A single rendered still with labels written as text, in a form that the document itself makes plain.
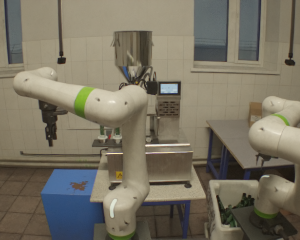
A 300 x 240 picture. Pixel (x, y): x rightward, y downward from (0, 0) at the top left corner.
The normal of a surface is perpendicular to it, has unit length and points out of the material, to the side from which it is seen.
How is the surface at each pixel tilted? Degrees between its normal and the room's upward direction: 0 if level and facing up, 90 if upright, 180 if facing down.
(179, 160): 90
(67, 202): 90
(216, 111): 90
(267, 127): 43
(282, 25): 90
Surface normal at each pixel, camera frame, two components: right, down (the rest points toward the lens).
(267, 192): -0.73, 0.18
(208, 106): 0.05, 0.31
